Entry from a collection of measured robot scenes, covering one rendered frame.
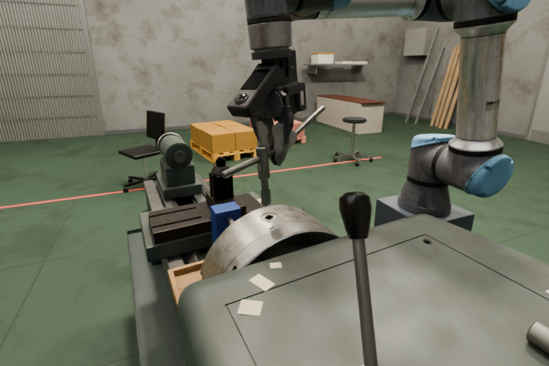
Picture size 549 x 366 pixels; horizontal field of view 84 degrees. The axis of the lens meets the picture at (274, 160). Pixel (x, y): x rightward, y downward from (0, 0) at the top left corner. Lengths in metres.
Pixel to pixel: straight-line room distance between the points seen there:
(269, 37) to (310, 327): 0.42
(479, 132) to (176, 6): 7.64
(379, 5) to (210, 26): 7.47
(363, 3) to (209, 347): 0.70
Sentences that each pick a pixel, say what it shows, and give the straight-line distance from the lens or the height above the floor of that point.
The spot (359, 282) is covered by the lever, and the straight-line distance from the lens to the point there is 0.32.
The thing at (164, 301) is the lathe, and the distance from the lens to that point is 1.55.
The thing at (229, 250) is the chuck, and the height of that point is 1.20.
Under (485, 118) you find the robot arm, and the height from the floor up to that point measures 1.41.
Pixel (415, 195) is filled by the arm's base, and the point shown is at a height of 1.15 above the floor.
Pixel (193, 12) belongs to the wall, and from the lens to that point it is 8.15.
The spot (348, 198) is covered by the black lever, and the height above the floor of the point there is 1.40.
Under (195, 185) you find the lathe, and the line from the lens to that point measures 1.68.
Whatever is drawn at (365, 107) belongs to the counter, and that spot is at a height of 0.62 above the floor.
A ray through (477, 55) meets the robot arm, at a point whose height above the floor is 1.54.
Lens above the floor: 1.52
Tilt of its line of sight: 17 degrees down
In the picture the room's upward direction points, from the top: straight up
